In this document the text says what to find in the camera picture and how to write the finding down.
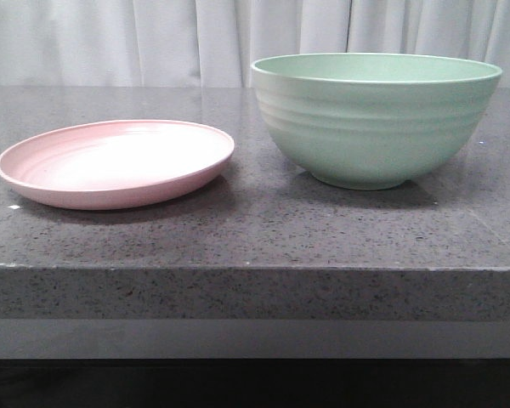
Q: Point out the green ribbed bowl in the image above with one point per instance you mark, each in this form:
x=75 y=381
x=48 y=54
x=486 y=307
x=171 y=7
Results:
x=371 y=121

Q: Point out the pink plate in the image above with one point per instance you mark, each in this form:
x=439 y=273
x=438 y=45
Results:
x=116 y=164

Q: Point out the white curtain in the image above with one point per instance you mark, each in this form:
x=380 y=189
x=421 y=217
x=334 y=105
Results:
x=213 y=43

